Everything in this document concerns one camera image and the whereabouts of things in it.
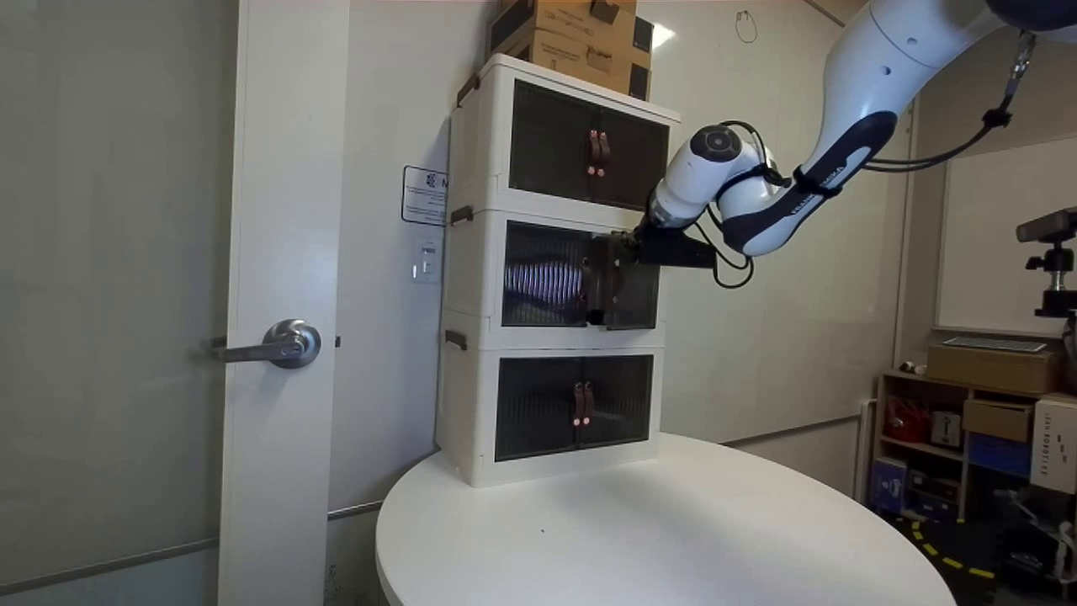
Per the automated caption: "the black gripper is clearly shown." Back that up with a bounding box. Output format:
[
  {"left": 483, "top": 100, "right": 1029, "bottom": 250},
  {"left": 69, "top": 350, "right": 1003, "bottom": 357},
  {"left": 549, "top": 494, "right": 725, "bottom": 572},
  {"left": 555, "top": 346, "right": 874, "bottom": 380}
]
[{"left": 610, "top": 224, "right": 721, "bottom": 274}]

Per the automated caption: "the dark translucent cabinet door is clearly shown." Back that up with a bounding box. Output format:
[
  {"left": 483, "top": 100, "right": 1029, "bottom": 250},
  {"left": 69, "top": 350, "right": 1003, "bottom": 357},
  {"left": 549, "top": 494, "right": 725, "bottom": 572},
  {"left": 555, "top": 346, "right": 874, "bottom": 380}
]
[
  {"left": 578, "top": 354, "right": 656, "bottom": 455},
  {"left": 592, "top": 103, "right": 672, "bottom": 211},
  {"left": 494, "top": 354, "right": 588, "bottom": 466},
  {"left": 509, "top": 77, "right": 604, "bottom": 201},
  {"left": 588, "top": 229, "right": 667, "bottom": 334}
]

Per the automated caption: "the white three compartment cabinet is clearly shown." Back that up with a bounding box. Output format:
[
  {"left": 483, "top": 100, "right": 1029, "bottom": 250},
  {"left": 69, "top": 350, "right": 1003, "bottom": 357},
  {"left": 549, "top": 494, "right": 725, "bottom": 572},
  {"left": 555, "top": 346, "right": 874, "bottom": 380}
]
[{"left": 433, "top": 51, "right": 682, "bottom": 493}]

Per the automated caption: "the white blue folded garment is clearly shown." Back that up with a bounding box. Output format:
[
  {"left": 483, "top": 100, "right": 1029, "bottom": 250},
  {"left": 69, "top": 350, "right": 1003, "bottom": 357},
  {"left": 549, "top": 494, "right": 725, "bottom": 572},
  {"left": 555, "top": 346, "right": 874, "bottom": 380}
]
[{"left": 502, "top": 260, "right": 588, "bottom": 314}]

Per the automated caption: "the wooden storage shelf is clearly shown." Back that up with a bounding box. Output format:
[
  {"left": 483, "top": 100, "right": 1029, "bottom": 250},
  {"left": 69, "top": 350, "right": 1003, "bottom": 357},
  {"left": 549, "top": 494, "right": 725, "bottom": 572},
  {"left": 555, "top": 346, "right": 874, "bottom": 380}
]
[{"left": 865, "top": 367, "right": 1077, "bottom": 531}]

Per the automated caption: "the red shelf item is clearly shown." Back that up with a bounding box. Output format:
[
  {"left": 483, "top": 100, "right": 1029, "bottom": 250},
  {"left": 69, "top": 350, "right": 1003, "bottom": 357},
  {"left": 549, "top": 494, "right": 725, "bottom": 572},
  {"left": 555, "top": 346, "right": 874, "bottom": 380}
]
[{"left": 881, "top": 394, "right": 935, "bottom": 443}]

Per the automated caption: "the white glass panel door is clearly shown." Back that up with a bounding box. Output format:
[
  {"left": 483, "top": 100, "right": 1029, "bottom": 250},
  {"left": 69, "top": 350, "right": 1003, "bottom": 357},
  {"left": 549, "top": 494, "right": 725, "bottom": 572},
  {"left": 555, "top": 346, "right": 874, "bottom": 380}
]
[{"left": 0, "top": 0, "right": 354, "bottom": 606}]

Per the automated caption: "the flat cardboard box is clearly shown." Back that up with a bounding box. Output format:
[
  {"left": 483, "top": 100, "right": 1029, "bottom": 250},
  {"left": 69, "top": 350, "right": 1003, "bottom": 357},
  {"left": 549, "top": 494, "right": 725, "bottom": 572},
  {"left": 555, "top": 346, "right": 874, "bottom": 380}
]
[{"left": 923, "top": 334, "right": 1068, "bottom": 400}]

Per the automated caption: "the small cardboard box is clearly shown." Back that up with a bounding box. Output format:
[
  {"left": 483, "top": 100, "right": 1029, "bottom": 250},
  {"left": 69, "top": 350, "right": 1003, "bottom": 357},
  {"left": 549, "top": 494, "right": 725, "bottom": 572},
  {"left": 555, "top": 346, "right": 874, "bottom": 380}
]
[{"left": 961, "top": 394, "right": 1037, "bottom": 448}]

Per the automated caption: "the blue storage box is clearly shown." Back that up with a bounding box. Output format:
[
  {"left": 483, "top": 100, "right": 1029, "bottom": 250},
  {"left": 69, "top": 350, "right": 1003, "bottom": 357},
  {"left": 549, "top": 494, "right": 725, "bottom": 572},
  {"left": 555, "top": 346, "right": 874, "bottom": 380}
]
[{"left": 964, "top": 433, "right": 1037, "bottom": 485}]

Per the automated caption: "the white printed box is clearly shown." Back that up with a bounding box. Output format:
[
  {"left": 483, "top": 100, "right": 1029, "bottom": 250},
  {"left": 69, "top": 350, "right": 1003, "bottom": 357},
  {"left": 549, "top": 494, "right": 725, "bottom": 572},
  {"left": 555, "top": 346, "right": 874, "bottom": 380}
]
[{"left": 1027, "top": 389, "right": 1077, "bottom": 498}]

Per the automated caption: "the small white wall switch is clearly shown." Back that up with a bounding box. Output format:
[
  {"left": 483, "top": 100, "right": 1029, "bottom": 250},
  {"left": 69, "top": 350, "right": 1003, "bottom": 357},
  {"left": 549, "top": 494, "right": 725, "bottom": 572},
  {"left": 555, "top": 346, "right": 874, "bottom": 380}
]
[{"left": 408, "top": 246, "right": 444, "bottom": 287}]

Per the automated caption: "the white blue wall sign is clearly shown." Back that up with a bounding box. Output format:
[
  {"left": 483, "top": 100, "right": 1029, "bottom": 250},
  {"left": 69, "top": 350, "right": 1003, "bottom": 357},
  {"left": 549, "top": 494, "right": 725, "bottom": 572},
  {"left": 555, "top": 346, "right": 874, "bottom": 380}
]
[{"left": 396, "top": 163, "right": 456, "bottom": 229}]

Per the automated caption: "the silver door lever handle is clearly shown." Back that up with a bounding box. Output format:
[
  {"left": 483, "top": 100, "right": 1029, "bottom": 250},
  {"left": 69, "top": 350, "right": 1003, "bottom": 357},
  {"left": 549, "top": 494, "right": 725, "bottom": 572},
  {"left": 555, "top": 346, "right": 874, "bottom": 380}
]
[{"left": 215, "top": 318, "right": 327, "bottom": 374}]

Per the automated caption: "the white wall board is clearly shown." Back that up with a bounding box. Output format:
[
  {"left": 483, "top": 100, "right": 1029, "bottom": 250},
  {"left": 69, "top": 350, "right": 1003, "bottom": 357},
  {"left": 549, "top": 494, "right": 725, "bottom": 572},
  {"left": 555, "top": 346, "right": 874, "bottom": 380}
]
[{"left": 935, "top": 131, "right": 1077, "bottom": 341}]

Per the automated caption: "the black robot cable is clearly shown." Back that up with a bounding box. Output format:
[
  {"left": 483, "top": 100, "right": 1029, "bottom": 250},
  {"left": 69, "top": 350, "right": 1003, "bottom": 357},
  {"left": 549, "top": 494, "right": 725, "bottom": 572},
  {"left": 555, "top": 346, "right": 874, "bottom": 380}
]
[{"left": 682, "top": 31, "right": 1037, "bottom": 293}]

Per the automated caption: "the black camera on tripod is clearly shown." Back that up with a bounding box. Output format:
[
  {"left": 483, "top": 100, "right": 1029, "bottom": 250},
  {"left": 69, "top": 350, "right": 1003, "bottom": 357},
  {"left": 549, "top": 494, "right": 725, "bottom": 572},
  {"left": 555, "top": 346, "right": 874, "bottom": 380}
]
[{"left": 1015, "top": 207, "right": 1077, "bottom": 322}]

